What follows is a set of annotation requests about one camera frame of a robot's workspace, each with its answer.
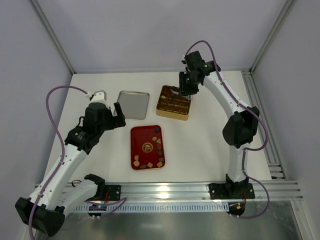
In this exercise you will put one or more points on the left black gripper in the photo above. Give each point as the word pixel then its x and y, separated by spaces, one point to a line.
pixel 114 120

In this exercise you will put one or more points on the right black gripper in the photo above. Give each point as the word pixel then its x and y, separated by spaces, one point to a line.
pixel 185 89

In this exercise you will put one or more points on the silver tin lid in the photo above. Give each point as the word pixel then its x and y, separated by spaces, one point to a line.
pixel 134 104

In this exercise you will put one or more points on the silver metal tongs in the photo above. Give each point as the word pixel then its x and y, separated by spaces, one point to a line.
pixel 176 91

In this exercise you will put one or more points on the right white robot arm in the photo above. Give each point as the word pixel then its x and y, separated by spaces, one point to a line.
pixel 239 130

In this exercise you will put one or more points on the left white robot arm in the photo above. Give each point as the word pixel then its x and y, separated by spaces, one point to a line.
pixel 47 207

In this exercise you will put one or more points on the gold chocolate tin box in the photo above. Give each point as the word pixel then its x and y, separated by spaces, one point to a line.
pixel 173 106

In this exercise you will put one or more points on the tan square chocolate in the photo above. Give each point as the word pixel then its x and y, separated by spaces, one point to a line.
pixel 136 163

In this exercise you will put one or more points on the red rectangular tray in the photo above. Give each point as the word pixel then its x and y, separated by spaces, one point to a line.
pixel 142 145

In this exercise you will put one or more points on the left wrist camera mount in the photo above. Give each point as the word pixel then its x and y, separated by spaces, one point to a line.
pixel 99 96

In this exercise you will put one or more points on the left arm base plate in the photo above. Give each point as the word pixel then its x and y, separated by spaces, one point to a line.
pixel 112 192

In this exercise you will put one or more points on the aluminium mounting rail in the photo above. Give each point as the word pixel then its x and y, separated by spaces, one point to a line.
pixel 174 197

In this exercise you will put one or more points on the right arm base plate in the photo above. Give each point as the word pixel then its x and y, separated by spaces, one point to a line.
pixel 226 191

